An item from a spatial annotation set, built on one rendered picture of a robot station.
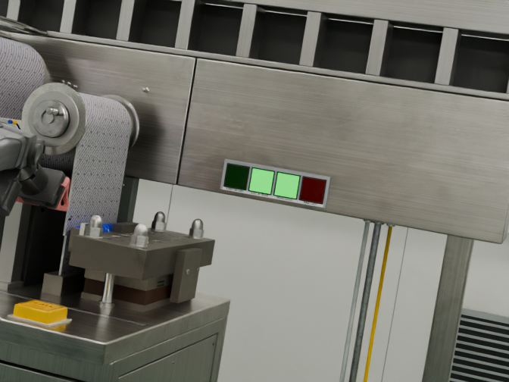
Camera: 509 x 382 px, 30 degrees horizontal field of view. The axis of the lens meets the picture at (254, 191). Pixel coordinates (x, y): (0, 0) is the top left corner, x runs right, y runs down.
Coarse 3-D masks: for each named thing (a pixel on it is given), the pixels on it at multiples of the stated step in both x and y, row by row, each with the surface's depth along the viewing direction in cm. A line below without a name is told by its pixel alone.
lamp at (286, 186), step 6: (282, 174) 213; (288, 174) 212; (276, 180) 213; (282, 180) 213; (288, 180) 212; (294, 180) 212; (276, 186) 213; (282, 186) 213; (288, 186) 212; (294, 186) 212; (276, 192) 213; (282, 192) 213; (288, 192) 212; (294, 192) 212; (294, 198) 212
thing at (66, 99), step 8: (40, 96) 193; (48, 96) 193; (56, 96) 192; (64, 96) 192; (32, 104) 194; (64, 104) 192; (72, 104) 191; (32, 112) 194; (72, 112) 191; (32, 120) 194; (72, 120) 191; (32, 128) 194; (72, 128) 191; (40, 136) 193; (64, 136) 192; (72, 136) 191; (48, 144) 193; (56, 144) 192
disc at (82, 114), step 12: (48, 84) 193; (60, 84) 192; (36, 96) 194; (72, 96) 192; (24, 108) 195; (84, 108) 191; (24, 120) 195; (84, 120) 191; (84, 132) 191; (72, 144) 192
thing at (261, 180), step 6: (252, 174) 215; (258, 174) 214; (264, 174) 214; (270, 174) 213; (252, 180) 215; (258, 180) 214; (264, 180) 214; (270, 180) 213; (252, 186) 215; (258, 186) 214; (264, 186) 214; (270, 186) 213; (264, 192) 214
